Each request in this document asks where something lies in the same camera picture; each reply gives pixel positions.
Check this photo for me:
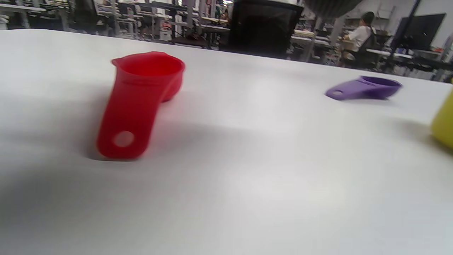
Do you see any person's left hand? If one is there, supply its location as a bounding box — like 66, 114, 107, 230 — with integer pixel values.
304, 0, 365, 18

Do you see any purple plastic measuring cup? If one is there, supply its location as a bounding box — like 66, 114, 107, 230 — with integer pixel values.
325, 75, 403, 101

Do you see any yellow plastic measuring cup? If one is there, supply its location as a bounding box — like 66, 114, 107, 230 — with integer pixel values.
431, 89, 453, 149

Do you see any red plastic measuring cup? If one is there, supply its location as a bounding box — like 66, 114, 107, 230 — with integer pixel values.
96, 51, 186, 160

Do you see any black office chair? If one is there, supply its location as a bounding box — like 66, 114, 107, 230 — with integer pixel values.
226, 0, 304, 59

